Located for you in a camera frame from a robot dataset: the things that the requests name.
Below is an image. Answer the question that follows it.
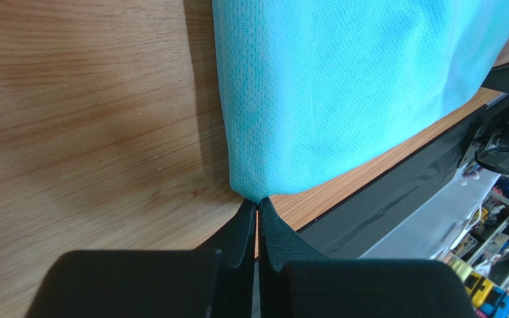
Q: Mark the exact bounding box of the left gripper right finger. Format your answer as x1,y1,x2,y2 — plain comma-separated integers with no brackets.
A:
258,198,475,317

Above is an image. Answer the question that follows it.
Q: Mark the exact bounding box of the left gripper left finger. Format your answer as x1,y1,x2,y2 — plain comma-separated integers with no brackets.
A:
27,200,256,317

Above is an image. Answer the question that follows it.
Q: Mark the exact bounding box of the background storage shelf clutter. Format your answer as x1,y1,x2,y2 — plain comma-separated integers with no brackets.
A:
437,175,509,317

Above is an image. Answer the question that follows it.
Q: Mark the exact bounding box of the teal green t shirt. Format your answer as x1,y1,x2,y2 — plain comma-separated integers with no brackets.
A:
213,1,509,203

